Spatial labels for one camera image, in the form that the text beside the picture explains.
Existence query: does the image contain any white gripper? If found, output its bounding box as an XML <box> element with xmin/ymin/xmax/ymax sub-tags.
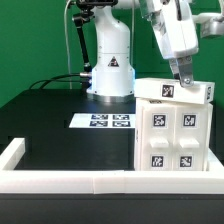
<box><xmin>139</xmin><ymin>0</ymin><xmax>198</xmax><ymax>88</ymax></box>

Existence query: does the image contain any small white cabinet top block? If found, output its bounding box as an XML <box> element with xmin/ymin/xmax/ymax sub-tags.
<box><xmin>134</xmin><ymin>78</ymin><xmax>215</xmax><ymax>104</ymax></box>

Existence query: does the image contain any white cabinet body box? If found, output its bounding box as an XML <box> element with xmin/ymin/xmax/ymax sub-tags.
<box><xmin>134</xmin><ymin>98</ymin><xmax>213</xmax><ymax>171</ymax></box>

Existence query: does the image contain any white cabinet door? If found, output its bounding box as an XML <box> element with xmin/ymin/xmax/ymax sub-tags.
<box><xmin>141</xmin><ymin>106</ymin><xmax>174</xmax><ymax>171</ymax></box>
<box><xmin>173</xmin><ymin>105</ymin><xmax>208</xmax><ymax>171</ymax></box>

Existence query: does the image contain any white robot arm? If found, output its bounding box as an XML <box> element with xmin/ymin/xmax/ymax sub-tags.
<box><xmin>87</xmin><ymin>0</ymin><xmax>198</xmax><ymax>102</ymax></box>

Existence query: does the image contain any white base tag plate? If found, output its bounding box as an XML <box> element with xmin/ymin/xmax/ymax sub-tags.
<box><xmin>69</xmin><ymin>113</ymin><xmax>135</xmax><ymax>129</ymax></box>

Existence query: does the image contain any white U-shaped fence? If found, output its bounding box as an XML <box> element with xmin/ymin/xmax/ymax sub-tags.
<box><xmin>0</xmin><ymin>138</ymin><xmax>224</xmax><ymax>194</ymax></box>

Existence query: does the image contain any black cable bundle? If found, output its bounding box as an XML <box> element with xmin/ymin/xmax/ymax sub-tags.
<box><xmin>29</xmin><ymin>73</ymin><xmax>92</xmax><ymax>90</ymax></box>

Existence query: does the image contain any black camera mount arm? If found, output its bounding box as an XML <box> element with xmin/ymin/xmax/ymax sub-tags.
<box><xmin>72</xmin><ymin>0</ymin><xmax>118</xmax><ymax>72</ymax></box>

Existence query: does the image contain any white cable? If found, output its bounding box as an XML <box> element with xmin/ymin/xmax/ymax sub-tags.
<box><xmin>63</xmin><ymin>0</ymin><xmax>74</xmax><ymax>90</ymax></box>

